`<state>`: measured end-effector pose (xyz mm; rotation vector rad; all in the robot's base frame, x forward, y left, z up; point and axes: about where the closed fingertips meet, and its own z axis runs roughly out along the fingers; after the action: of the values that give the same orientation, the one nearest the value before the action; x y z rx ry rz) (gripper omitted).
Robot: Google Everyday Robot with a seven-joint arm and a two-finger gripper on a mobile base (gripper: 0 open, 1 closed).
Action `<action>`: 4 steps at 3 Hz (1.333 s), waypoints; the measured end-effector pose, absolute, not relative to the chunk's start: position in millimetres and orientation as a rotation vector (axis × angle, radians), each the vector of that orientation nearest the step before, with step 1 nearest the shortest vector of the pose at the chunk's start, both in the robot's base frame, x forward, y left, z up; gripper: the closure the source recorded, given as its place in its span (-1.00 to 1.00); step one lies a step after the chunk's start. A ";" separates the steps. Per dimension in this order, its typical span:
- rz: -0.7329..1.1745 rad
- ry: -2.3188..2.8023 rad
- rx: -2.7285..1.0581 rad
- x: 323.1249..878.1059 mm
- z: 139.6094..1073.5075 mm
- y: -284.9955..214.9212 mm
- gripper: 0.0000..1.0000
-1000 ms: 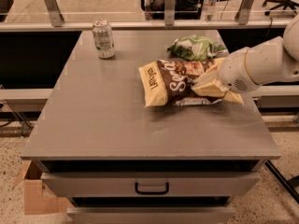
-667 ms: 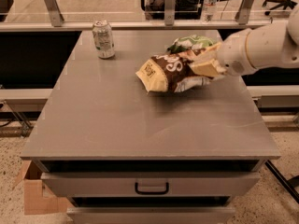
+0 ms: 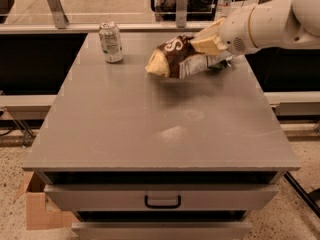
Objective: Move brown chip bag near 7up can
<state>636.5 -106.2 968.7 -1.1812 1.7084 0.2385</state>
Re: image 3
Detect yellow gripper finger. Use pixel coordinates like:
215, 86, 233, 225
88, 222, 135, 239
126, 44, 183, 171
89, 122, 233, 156
194, 18, 224, 39
190, 35, 228, 55

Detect brown sea salt chip bag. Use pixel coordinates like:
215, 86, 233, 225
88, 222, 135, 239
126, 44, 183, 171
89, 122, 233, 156
145, 35, 231, 79

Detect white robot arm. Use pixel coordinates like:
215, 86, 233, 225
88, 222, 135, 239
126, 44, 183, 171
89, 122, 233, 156
191, 0, 320, 55

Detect green chip bag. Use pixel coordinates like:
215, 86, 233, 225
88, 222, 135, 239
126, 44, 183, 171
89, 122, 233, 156
210, 59, 231, 70

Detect white 7up can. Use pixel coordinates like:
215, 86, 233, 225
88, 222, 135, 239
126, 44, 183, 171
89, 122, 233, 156
99, 22, 123, 63

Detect clear plastic water bottle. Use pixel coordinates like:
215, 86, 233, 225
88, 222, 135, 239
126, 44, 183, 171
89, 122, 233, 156
214, 0, 233, 21

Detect grey metal railing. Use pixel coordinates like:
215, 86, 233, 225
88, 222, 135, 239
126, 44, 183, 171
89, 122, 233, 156
0, 0, 278, 35

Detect upper grey drawer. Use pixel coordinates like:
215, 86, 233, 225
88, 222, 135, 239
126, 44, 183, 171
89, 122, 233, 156
45, 184, 278, 211

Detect grey drawer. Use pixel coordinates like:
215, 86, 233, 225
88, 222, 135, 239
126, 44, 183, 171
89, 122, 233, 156
72, 222, 251, 240
45, 184, 278, 211

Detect lower grey drawer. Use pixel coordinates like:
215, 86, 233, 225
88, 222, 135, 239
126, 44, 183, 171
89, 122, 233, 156
72, 222, 251, 240

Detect brown cardboard box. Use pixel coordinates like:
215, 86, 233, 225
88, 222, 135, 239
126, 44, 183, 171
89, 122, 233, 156
15, 172, 78, 230

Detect black drawer handle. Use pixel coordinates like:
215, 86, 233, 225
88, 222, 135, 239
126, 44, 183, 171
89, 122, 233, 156
144, 195, 182, 209

